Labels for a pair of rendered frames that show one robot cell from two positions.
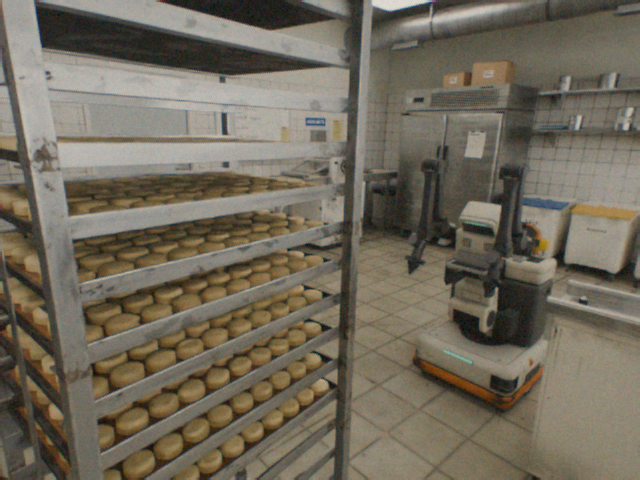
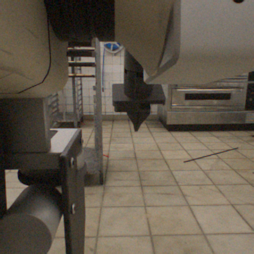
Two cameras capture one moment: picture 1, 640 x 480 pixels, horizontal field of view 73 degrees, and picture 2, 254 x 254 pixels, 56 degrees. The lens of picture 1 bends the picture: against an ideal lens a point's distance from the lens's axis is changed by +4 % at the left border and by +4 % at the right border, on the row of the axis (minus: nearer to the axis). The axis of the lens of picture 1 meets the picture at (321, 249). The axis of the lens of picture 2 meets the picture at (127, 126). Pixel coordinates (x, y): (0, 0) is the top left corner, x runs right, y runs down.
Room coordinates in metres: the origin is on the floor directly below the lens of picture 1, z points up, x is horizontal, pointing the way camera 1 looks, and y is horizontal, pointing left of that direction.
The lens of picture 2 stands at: (2.56, -0.90, 0.89)
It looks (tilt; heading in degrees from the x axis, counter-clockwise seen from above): 13 degrees down; 131
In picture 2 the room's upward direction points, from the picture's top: straight up
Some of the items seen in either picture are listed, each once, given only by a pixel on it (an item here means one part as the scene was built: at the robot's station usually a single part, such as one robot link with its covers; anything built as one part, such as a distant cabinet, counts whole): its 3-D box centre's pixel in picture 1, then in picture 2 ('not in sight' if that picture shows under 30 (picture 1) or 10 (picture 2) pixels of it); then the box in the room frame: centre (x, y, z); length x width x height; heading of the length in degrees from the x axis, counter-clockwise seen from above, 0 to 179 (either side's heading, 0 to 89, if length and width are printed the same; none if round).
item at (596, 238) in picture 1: (601, 239); not in sight; (4.68, -3.13, 0.38); 0.64 x 0.54 x 0.77; 134
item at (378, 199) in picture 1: (387, 205); not in sight; (6.94, -1.08, 0.33); 0.54 x 0.53 x 0.66; 43
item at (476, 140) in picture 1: (475, 144); not in sight; (5.26, -1.82, 1.39); 0.22 x 0.03 x 0.31; 43
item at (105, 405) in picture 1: (243, 337); not in sight; (0.75, 0.15, 1.14); 0.64 x 0.03 x 0.03; 140
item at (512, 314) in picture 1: (484, 320); not in sight; (2.32, -0.99, 0.45); 0.28 x 0.27 x 0.25; 45
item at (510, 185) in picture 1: (507, 211); not in sight; (2.01, -0.88, 1.18); 0.11 x 0.06 x 0.43; 45
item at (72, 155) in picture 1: (238, 151); not in sight; (0.75, 0.15, 1.50); 0.64 x 0.03 x 0.03; 140
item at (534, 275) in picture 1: (496, 286); not in sight; (2.55, -1.13, 0.59); 0.55 x 0.34 x 0.83; 45
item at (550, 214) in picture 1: (539, 229); not in sight; (5.15, -2.69, 0.38); 0.64 x 0.54 x 0.77; 136
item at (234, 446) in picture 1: (232, 445); not in sight; (0.77, 0.18, 0.87); 0.05 x 0.05 x 0.02
